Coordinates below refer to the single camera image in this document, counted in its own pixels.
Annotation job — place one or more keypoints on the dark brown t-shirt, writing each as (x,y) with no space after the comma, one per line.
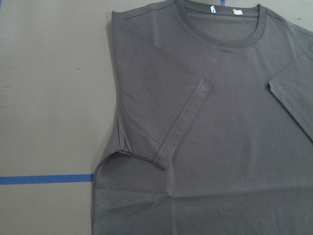
(214,124)

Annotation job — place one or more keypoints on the blue tape grid lines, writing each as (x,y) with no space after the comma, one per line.
(67,64)

